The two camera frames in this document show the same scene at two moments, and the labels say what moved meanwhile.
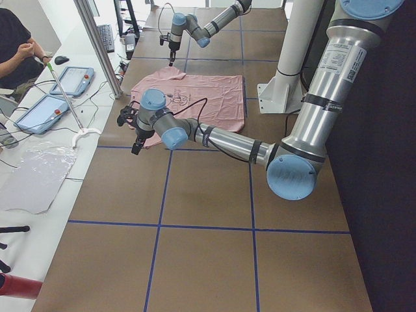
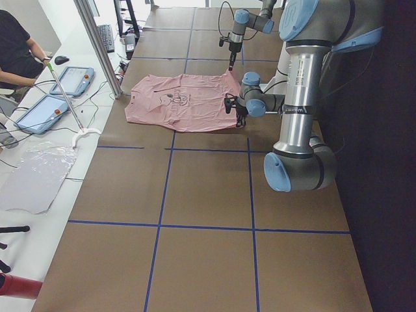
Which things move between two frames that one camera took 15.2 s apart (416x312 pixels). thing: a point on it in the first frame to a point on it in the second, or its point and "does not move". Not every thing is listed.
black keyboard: [105, 31] does not move
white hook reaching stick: [82, 131] does not move
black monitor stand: [134, 30] does not move
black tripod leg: [15, 229] does not move
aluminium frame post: [92, 29] does not move
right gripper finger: [173, 52] to [232, 60]
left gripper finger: [138, 145] to [240, 119]
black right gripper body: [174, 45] to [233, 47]
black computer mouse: [60, 60] does not move
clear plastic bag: [30, 175] does not move
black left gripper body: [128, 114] to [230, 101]
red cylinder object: [15, 286] does not move
